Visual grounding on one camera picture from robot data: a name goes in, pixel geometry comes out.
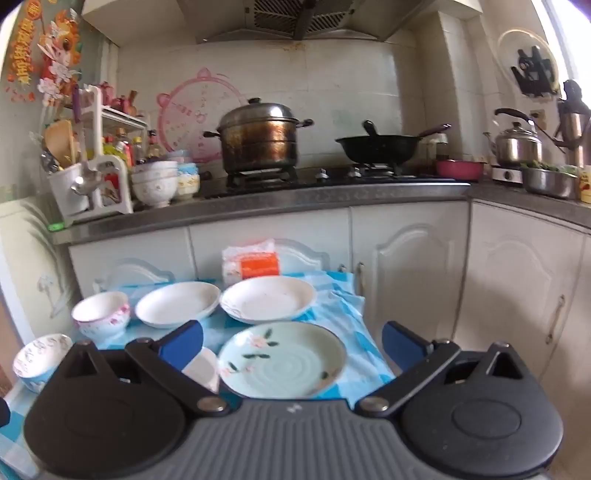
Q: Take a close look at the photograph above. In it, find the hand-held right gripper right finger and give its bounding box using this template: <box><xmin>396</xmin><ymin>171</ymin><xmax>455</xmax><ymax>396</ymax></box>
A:
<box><xmin>355</xmin><ymin>322</ymin><xmax>529</xmax><ymax>416</ymax></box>

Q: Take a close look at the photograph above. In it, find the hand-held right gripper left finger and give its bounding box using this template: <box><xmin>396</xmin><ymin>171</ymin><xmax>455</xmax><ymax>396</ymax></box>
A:
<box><xmin>60</xmin><ymin>320</ymin><xmax>232</xmax><ymax>416</ymax></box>

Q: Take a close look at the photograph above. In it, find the red and white bowl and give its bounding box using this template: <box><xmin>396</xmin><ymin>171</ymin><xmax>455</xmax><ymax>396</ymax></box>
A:
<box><xmin>182</xmin><ymin>347</ymin><xmax>221</xmax><ymax>393</ymax></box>

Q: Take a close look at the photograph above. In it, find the plain white deep plate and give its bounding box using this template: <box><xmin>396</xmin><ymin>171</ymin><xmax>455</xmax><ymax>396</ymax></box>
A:
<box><xmin>135</xmin><ymin>281</ymin><xmax>221</xmax><ymax>329</ymax></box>

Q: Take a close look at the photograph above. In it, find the pink floral bowl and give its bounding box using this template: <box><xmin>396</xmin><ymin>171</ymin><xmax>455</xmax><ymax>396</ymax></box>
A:
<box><xmin>71</xmin><ymin>291</ymin><xmax>131</xmax><ymax>344</ymax></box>

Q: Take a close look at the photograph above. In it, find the white plate grey flower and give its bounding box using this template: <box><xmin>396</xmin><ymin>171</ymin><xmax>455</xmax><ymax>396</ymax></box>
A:
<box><xmin>220</xmin><ymin>276</ymin><xmax>318</xmax><ymax>325</ymax></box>

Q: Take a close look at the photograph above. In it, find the pale green floral plate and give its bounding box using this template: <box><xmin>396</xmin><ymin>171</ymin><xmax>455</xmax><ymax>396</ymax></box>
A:
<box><xmin>217</xmin><ymin>322</ymin><xmax>348</xmax><ymax>400</ymax></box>

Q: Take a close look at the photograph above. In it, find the blue cartoon bowl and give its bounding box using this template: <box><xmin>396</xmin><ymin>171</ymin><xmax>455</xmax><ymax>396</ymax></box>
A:
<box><xmin>12</xmin><ymin>333</ymin><xmax>75</xmax><ymax>394</ymax></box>

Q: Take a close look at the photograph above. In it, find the blue checked tablecloth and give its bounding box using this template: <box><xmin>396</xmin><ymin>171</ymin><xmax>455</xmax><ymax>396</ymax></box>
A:
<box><xmin>0</xmin><ymin>270</ymin><xmax>397</xmax><ymax>480</ymax></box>

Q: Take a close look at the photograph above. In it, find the white kitchen cabinet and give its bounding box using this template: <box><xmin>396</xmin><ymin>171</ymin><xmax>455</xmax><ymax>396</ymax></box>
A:
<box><xmin>51</xmin><ymin>182</ymin><xmax>591</xmax><ymax>402</ymax></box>

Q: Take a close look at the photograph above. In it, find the orange white tissue pack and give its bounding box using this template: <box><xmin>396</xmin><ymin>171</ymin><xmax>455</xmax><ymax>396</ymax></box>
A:
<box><xmin>222</xmin><ymin>237</ymin><xmax>282</xmax><ymax>284</ymax></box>

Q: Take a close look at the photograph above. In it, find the cartoon print cup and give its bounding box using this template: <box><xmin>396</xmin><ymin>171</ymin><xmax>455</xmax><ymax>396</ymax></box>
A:
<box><xmin>175</xmin><ymin>161</ymin><xmax>201</xmax><ymax>200</ymax></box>

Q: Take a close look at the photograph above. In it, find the white spice rack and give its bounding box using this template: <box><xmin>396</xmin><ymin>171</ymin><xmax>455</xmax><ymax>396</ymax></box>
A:
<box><xmin>60</xmin><ymin>84</ymin><xmax>151</xmax><ymax>227</ymax></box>

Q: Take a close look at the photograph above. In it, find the black gas stove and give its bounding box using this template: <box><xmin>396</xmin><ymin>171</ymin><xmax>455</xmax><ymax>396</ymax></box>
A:
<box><xmin>201</xmin><ymin>164</ymin><xmax>472</xmax><ymax>200</ymax></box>

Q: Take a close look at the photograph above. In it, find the steel ladle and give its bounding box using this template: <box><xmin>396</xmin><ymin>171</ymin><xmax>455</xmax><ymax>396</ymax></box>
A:
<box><xmin>69</xmin><ymin>171</ymin><xmax>100</xmax><ymax>197</ymax></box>

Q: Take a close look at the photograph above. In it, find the white utensil holder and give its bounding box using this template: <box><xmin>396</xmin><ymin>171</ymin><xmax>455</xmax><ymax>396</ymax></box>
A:
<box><xmin>46</xmin><ymin>161</ymin><xmax>100</xmax><ymax>227</ymax></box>

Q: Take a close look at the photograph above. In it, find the black wok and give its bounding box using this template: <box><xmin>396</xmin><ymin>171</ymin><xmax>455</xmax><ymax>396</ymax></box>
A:
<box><xmin>335</xmin><ymin>120</ymin><xmax>453</xmax><ymax>166</ymax></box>

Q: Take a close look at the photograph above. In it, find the small white electric stove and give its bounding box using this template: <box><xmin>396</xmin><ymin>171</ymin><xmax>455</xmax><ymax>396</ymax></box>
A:
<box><xmin>490</xmin><ymin>165</ymin><xmax>525</xmax><ymax>183</ymax></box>

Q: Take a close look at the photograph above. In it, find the row of condiment bottles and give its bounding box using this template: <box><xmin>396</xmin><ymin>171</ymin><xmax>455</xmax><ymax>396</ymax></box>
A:
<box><xmin>102</xmin><ymin>128</ymin><xmax>162</xmax><ymax>169</ymax></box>

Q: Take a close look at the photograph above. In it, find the steel steamer pot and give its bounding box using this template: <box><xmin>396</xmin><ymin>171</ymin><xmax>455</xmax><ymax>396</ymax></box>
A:
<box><xmin>203</xmin><ymin>97</ymin><xmax>315</xmax><ymax>176</ymax></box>

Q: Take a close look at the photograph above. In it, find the steel mixing bowl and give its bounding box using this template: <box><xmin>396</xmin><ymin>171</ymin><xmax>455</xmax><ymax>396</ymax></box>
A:
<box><xmin>521</xmin><ymin>164</ymin><xmax>580</xmax><ymax>200</ymax></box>

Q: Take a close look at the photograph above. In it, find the steel kettle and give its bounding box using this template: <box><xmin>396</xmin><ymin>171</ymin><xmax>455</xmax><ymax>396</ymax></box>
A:
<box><xmin>483</xmin><ymin>107</ymin><xmax>544</xmax><ymax>167</ymax></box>

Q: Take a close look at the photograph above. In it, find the wooden spatula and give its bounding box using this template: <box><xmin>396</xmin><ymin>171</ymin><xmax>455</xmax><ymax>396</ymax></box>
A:
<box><xmin>45</xmin><ymin>120</ymin><xmax>77</xmax><ymax>169</ymax></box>

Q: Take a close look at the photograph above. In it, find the steel thermos jug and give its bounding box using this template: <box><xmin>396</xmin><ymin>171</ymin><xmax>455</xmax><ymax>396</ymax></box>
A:
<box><xmin>554</xmin><ymin>79</ymin><xmax>591</xmax><ymax>169</ymax></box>

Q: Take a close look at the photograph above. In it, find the black lid holder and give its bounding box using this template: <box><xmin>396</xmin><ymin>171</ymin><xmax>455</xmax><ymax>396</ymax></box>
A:
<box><xmin>510</xmin><ymin>46</ymin><xmax>561</xmax><ymax>99</ymax></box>

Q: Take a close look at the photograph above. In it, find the glass pot lid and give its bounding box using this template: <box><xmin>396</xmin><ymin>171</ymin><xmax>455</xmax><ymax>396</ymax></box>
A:
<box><xmin>497</xmin><ymin>28</ymin><xmax>561</xmax><ymax>100</ymax></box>

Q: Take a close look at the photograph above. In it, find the range hood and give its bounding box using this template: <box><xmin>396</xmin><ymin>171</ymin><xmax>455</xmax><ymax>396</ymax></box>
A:
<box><xmin>81</xmin><ymin>0</ymin><xmax>467</xmax><ymax>47</ymax></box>

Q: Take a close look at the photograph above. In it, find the red paper wall decoration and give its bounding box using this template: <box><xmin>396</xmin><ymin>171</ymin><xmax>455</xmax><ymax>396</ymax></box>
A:
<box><xmin>4</xmin><ymin>0</ymin><xmax>84</xmax><ymax>107</ymax></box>

